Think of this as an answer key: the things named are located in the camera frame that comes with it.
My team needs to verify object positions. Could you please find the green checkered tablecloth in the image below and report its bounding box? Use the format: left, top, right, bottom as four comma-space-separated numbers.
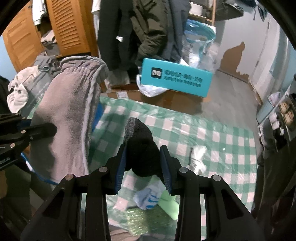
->
89, 97, 257, 230

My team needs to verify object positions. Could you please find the green glitter sponge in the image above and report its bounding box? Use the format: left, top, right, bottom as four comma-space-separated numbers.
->
126, 205, 177, 240

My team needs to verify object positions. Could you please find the small white crumpled paper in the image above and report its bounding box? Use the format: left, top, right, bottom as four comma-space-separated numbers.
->
187, 146, 207, 175

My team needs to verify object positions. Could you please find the wooden louvered cabinet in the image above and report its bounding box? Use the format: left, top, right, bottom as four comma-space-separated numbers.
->
1, 1, 99, 72

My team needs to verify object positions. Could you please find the black sock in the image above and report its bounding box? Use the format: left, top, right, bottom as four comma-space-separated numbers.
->
123, 117, 162, 177

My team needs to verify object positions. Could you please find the white blue striped bag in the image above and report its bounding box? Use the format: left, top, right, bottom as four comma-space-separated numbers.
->
133, 180, 166, 210

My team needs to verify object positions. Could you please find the teal shoe box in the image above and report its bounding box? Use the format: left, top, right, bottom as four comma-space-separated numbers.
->
141, 58, 213, 97

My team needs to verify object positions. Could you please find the white towel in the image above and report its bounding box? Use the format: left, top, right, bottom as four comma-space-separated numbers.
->
6, 66, 41, 113

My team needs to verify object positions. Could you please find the grey shoe rack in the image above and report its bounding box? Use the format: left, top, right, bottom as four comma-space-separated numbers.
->
257, 79, 295, 152

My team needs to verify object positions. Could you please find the dark hanging jacket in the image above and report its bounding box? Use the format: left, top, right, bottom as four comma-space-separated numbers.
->
98, 1, 139, 71

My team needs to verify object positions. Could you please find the olive hanging jacket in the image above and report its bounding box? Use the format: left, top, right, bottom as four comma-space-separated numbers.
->
130, 1, 181, 66

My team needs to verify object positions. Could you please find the blue white plastic bag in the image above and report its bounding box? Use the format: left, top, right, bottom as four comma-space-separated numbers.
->
182, 20, 219, 73

